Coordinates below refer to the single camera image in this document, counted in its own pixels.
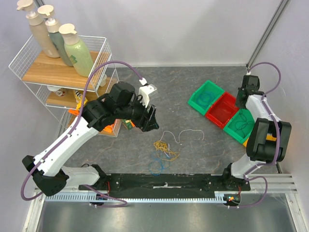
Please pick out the yellow snack bag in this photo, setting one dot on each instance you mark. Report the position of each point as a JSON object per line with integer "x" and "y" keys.
{"x": 78, "y": 97}

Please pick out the light green pump bottle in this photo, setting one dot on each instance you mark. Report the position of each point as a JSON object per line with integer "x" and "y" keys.
{"x": 76, "y": 50}

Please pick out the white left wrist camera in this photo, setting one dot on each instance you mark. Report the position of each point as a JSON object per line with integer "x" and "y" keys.
{"x": 147, "y": 92}

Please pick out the orange yellow crayon box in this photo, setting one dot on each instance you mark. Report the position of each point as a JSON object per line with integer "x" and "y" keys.
{"x": 128, "y": 124}

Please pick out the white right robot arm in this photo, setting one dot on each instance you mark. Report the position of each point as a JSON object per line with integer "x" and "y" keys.
{"x": 268, "y": 141}

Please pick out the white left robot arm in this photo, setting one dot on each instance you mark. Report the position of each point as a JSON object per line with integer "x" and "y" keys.
{"x": 47, "y": 168}

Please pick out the white cup on shelf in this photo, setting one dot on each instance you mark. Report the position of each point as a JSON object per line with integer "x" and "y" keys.
{"x": 59, "y": 91}

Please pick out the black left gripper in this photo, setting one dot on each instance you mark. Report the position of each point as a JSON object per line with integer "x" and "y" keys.
{"x": 146, "y": 118}

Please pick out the red storage bin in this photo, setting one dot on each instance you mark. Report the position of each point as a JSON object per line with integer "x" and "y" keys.
{"x": 222, "y": 110}

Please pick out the green storage bin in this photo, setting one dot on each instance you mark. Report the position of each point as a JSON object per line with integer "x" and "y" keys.
{"x": 240, "y": 125}
{"x": 205, "y": 96}

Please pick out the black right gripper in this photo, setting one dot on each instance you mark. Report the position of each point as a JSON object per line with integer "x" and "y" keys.
{"x": 243, "y": 91}

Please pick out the yellow storage bin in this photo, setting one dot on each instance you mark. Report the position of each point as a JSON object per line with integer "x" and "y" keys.
{"x": 269, "y": 137}

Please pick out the orange boxes on shelf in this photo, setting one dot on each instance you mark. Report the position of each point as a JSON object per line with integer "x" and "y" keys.
{"x": 108, "y": 130}

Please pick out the white wire shelf rack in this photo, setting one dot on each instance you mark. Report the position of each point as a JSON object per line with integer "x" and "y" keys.
{"x": 37, "y": 71}

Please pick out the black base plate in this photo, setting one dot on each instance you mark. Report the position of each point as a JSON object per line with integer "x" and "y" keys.
{"x": 169, "y": 185}

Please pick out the beige pump bottle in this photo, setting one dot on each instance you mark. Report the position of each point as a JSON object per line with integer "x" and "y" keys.
{"x": 38, "y": 28}

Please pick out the grey-green pump bottle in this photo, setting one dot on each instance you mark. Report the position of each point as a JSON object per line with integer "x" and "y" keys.
{"x": 53, "y": 25}

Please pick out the grey cable duct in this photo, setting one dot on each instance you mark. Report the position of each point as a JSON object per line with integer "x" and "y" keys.
{"x": 96, "y": 198}

